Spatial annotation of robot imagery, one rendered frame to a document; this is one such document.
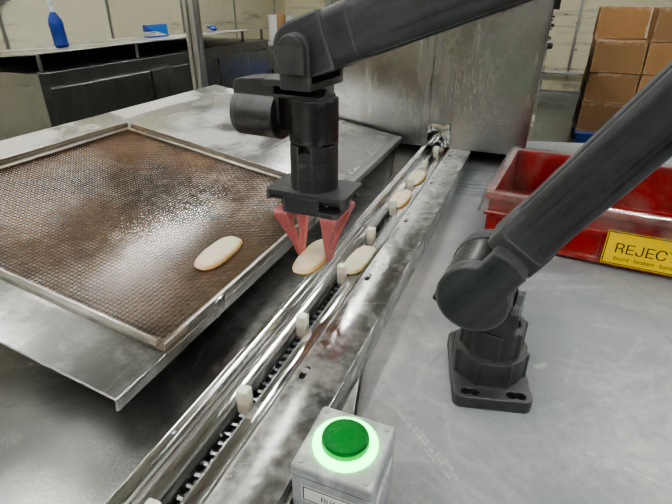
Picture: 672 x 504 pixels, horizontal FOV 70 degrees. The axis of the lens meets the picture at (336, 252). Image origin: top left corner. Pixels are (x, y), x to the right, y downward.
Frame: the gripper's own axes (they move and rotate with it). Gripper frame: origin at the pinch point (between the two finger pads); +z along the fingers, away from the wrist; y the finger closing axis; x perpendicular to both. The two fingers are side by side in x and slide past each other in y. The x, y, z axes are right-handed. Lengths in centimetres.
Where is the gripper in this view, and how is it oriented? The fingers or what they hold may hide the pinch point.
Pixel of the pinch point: (315, 251)
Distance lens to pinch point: 63.3
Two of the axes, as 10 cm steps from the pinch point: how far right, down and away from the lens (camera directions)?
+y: -9.3, -1.8, 3.3
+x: -3.7, 4.3, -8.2
